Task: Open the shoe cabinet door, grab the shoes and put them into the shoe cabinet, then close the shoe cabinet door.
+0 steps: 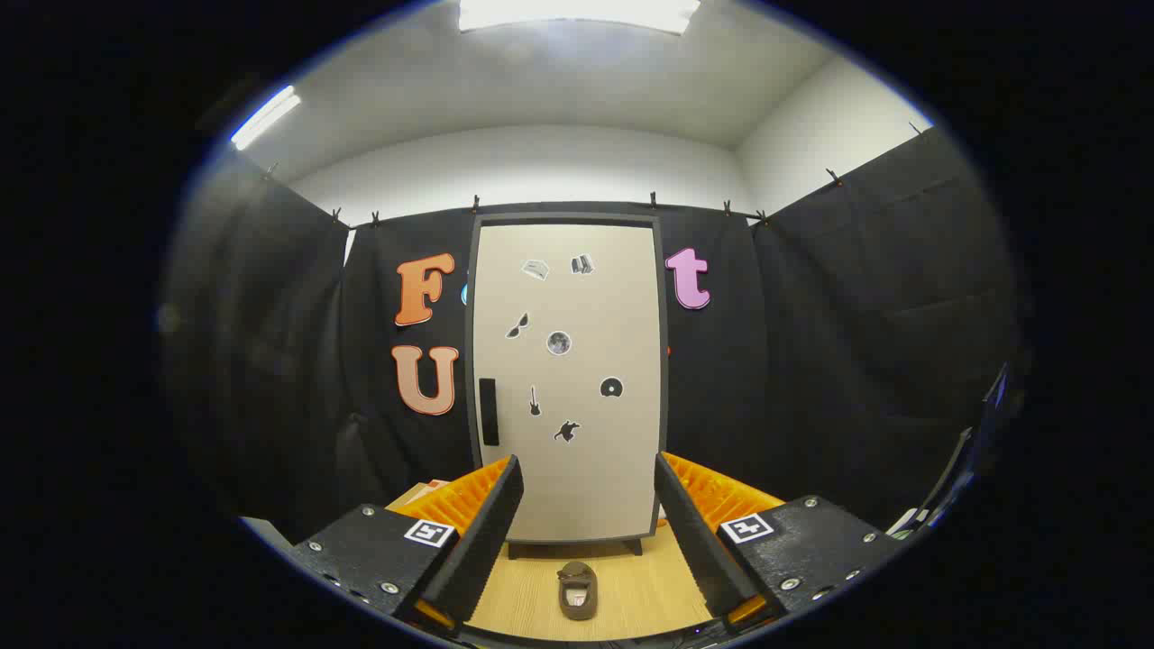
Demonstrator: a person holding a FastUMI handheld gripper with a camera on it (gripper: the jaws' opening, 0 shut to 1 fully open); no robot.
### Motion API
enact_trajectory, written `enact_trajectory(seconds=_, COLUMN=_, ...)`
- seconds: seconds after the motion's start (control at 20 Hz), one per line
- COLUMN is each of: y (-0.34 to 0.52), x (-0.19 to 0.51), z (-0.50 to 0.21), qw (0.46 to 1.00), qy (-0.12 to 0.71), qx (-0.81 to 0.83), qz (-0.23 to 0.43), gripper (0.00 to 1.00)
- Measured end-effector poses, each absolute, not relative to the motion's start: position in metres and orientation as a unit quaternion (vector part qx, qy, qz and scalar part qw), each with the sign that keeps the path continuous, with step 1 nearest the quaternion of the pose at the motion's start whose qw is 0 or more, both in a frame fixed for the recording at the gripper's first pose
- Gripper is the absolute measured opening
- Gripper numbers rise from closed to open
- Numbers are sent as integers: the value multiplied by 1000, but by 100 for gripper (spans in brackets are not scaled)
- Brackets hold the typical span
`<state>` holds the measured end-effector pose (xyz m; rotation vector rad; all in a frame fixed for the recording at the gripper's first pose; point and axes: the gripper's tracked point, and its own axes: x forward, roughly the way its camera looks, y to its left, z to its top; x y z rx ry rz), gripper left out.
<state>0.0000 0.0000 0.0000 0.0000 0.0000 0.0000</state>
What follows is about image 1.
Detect narrow ceiling light strip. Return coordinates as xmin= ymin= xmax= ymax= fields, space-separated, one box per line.
xmin=230 ymin=86 xmax=302 ymax=151

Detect black backdrop cloth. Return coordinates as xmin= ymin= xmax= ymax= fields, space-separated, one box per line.
xmin=162 ymin=126 xmax=1024 ymax=542

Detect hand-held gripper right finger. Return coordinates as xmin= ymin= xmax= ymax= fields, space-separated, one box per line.
xmin=654 ymin=451 xmax=902 ymax=632

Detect dark grey shoe cabinet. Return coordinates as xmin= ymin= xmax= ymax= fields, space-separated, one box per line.
xmin=464 ymin=212 xmax=670 ymax=560

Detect brown fuzzy shoe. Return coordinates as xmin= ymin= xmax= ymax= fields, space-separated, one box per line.
xmin=557 ymin=561 xmax=600 ymax=621

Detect wide ceiling light panel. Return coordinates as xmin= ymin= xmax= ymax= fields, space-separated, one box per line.
xmin=458 ymin=0 xmax=702 ymax=35

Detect dark equipment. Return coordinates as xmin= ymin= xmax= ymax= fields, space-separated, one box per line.
xmin=888 ymin=361 xmax=1011 ymax=542

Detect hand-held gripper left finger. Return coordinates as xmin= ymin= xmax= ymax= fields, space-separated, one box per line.
xmin=287 ymin=455 xmax=526 ymax=636

